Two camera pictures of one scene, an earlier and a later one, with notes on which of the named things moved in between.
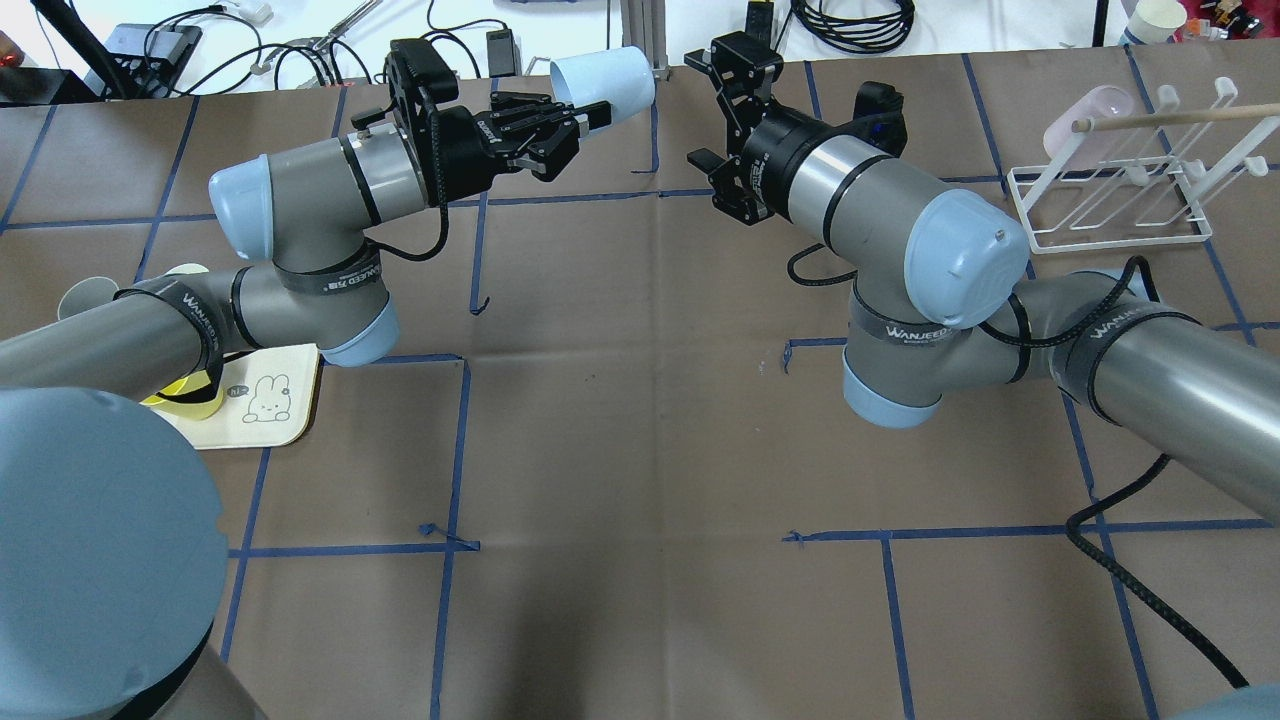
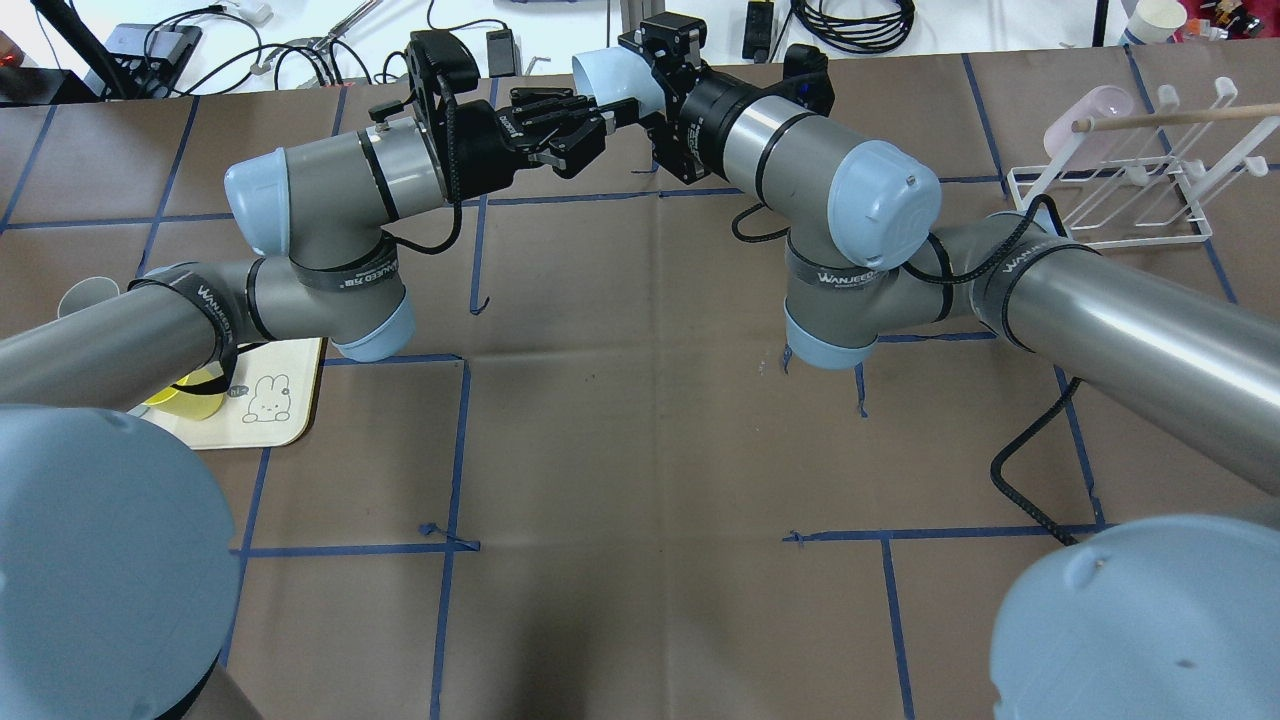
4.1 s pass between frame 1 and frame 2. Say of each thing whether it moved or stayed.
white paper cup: stayed
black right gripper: moved
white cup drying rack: stayed
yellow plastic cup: stayed
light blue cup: moved
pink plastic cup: stayed
